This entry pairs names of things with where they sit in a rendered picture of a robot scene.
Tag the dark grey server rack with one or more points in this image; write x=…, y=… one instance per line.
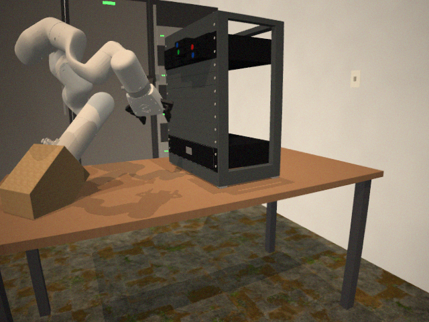
x=199, y=140

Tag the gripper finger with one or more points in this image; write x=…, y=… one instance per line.
x=129, y=109
x=168, y=108

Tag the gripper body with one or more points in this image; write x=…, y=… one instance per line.
x=148, y=104

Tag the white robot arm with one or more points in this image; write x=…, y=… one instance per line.
x=65, y=46

